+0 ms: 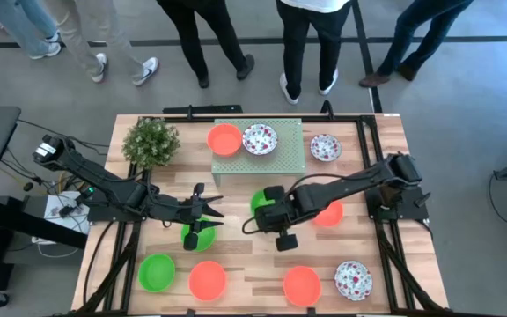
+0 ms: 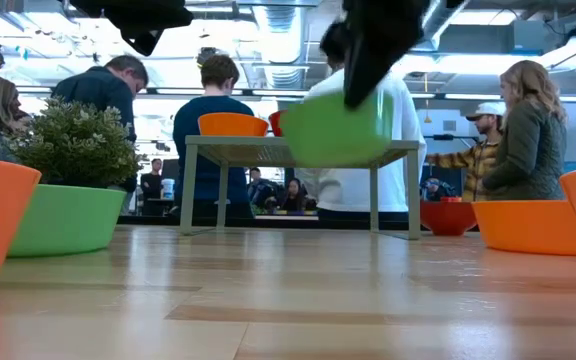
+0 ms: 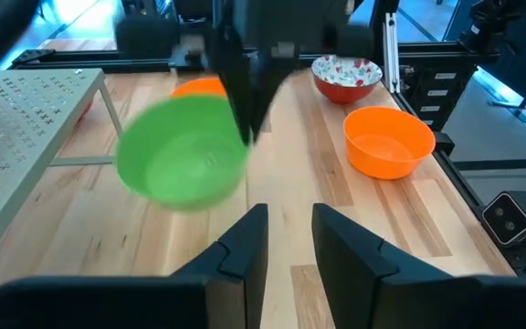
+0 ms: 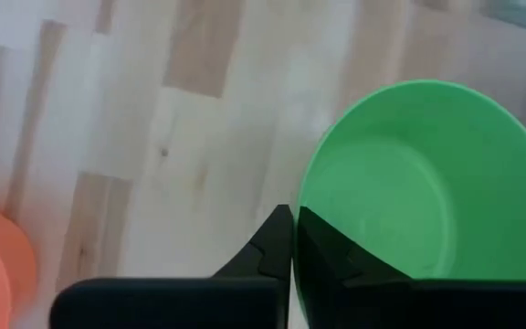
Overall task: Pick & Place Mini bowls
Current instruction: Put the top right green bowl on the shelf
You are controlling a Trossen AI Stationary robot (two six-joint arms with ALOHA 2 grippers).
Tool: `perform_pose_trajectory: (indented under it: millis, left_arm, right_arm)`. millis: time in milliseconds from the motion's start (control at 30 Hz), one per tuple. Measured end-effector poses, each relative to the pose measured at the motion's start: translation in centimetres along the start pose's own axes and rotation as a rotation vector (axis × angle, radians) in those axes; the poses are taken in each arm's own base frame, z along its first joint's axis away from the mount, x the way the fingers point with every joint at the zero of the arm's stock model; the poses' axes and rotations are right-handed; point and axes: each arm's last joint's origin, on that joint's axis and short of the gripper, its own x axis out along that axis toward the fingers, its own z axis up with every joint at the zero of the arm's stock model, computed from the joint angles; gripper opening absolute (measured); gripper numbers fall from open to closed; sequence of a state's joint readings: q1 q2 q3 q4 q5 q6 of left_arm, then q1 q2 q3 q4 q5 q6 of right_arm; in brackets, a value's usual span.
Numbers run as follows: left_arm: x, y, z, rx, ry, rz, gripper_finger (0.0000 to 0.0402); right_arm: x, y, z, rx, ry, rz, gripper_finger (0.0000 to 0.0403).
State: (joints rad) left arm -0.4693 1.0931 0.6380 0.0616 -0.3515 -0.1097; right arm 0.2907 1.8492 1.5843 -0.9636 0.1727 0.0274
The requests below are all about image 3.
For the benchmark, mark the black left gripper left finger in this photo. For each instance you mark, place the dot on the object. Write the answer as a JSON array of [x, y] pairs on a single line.
[[176, 306]]

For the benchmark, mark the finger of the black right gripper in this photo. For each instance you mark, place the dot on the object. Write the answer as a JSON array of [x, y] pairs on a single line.
[[267, 82], [238, 87]]

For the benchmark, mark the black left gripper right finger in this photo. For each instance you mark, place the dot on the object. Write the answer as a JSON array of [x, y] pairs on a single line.
[[372, 301]]

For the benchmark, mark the orange plastic bowl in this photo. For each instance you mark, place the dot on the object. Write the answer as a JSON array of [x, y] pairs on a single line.
[[199, 88], [386, 151]]

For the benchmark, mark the red bowl with floral inside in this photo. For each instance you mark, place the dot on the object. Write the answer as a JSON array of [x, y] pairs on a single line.
[[343, 93]]

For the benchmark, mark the green plastic bowl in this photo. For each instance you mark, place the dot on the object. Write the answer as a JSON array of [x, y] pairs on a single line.
[[176, 173]]

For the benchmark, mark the black drawer cabinet white labels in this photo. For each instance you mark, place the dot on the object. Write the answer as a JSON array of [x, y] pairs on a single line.
[[420, 87]]

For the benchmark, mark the pale green perforated metal shelf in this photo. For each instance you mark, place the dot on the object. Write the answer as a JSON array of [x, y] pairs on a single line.
[[16, 137]]

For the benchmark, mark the black equipment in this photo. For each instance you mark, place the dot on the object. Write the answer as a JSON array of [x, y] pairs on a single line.
[[518, 45]]

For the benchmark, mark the silver aluminium rail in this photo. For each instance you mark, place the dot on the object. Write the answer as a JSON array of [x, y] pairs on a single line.
[[392, 50]]

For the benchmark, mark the black table frame rail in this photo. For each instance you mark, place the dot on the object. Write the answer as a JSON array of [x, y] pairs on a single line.
[[85, 61], [470, 194]]

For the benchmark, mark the table-level camera with two lenses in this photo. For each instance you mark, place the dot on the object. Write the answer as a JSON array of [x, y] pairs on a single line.
[[505, 219]]

